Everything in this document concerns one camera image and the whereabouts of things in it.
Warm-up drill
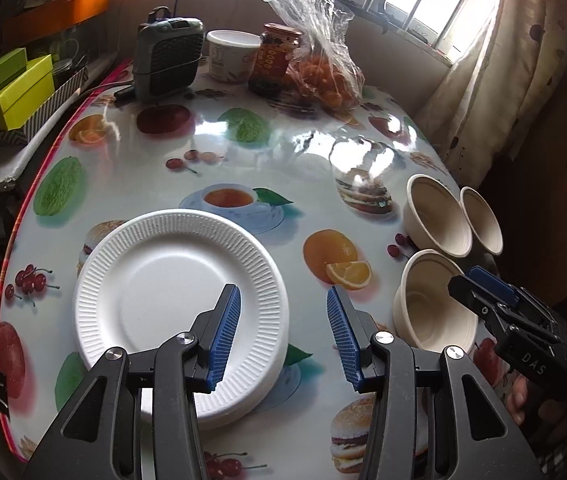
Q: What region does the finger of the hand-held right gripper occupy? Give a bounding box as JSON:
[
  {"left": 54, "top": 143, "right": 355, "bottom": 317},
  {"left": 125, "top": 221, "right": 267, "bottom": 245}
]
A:
[
  {"left": 447, "top": 274, "right": 554, "bottom": 341},
  {"left": 466, "top": 266, "right": 559, "bottom": 322}
]

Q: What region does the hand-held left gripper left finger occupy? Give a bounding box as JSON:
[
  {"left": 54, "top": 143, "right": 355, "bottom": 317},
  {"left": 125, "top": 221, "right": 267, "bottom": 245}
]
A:
[{"left": 23, "top": 284, "right": 242, "bottom": 480}]

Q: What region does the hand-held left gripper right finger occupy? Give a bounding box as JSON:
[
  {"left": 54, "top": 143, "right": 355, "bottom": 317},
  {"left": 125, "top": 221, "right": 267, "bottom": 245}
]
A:
[{"left": 326, "top": 286, "right": 547, "bottom": 480}]

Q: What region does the beige paper bowl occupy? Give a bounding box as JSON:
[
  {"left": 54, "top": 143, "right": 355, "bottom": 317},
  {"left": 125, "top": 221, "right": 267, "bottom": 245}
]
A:
[
  {"left": 392, "top": 249, "right": 479, "bottom": 351},
  {"left": 403, "top": 174, "right": 473, "bottom": 258},
  {"left": 460, "top": 186, "right": 504, "bottom": 257}
]

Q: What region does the person's right forearm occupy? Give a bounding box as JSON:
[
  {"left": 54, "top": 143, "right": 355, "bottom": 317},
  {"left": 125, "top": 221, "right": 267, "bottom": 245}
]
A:
[{"left": 533, "top": 407, "right": 567, "bottom": 471}]

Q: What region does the person's right hand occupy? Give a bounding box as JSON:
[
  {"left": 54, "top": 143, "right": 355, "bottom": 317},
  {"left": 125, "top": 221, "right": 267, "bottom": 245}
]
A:
[{"left": 506, "top": 374, "right": 539, "bottom": 428}]

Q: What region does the food printed tablecloth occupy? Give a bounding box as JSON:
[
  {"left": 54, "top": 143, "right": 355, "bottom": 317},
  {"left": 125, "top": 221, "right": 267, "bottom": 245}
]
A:
[{"left": 0, "top": 57, "right": 509, "bottom": 480}]

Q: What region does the printed beige curtain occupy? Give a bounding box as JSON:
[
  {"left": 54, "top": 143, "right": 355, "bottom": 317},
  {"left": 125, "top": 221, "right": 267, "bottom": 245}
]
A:
[{"left": 416, "top": 0, "right": 567, "bottom": 186}]

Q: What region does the pile of small oranges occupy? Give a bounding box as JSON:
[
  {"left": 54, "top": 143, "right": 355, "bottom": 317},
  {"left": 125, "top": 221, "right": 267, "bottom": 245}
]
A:
[{"left": 286, "top": 55, "right": 365, "bottom": 111}]

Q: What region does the white plastic tub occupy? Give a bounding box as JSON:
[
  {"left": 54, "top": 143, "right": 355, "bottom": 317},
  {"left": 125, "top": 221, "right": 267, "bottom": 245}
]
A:
[{"left": 206, "top": 30, "right": 262, "bottom": 84}]

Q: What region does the grey board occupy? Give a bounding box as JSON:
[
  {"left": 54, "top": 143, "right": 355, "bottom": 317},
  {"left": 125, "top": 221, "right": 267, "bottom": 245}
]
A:
[{"left": 0, "top": 52, "right": 119, "bottom": 193}]

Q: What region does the glass jar with red label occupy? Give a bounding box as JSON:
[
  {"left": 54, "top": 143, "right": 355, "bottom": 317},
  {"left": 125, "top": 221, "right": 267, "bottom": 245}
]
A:
[{"left": 248, "top": 23, "right": 300, "bottom": 98}]

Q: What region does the striped grey box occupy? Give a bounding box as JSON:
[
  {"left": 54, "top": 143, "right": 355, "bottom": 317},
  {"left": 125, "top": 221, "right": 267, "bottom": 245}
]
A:
[{"left": 0, "top": 67, "right": 89, "bottom": 153}]

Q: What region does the grey small fan heater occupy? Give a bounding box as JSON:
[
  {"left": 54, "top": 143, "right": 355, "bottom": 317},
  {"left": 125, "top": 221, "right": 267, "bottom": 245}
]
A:
[{"left": 132, "top": 6, "right": 205, "bottom": 102}]

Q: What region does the clear plastic bag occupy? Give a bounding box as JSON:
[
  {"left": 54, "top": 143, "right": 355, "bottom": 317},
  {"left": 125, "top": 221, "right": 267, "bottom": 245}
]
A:
[{"left": 246, "top": 0, "right": 367, "bottom": 111}]

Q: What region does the thick green box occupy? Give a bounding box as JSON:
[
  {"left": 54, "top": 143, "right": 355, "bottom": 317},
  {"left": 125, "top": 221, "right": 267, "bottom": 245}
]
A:
[{"left": 0, "top": 55, "right": 55, "bottom": 131}]

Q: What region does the orange box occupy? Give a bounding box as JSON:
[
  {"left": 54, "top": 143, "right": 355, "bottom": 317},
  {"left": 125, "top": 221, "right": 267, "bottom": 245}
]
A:
[{"left": 3, "top": 0, "right": 112, "bottom": 36}]

